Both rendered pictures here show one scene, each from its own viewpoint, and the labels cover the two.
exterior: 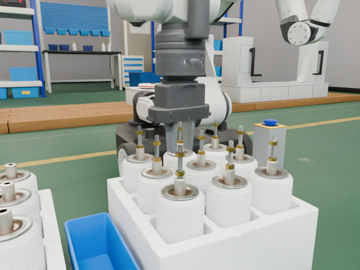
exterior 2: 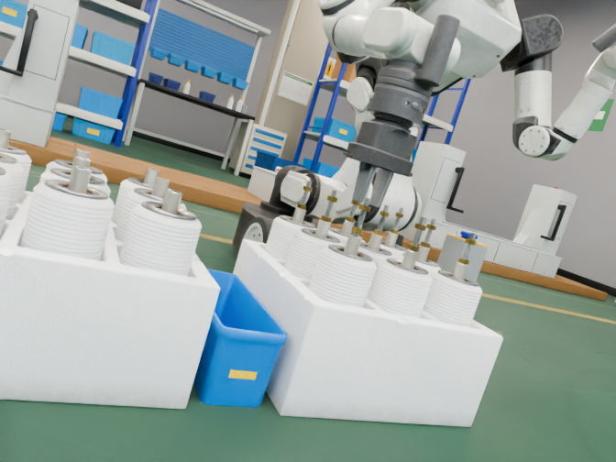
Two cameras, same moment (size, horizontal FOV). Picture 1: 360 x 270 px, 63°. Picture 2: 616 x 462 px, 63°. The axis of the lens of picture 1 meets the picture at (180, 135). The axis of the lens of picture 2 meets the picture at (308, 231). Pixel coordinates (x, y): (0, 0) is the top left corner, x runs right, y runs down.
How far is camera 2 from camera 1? 31 cm
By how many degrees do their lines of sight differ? 6
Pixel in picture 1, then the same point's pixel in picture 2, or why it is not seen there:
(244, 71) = (438, 198)
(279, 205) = (458, 316)
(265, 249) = (428, 357)
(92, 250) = not seen: hidden behind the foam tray
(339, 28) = (599, 184)
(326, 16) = (574, 127)
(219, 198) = (392, 278)
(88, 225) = not seen: hidden behind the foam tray
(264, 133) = (457, 247)
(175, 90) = (387, 130)
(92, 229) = not seen: hidden behind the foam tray
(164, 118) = (366, 155)
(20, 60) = (93, 84)
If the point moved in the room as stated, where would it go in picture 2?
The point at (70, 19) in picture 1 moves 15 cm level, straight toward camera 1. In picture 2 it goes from (194, 46) to (195, 44)
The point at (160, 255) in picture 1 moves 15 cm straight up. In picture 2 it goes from (316, 303) to (347, 205)
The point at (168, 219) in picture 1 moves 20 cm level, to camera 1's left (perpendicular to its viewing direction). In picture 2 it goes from (331, 275) to (208, 237)
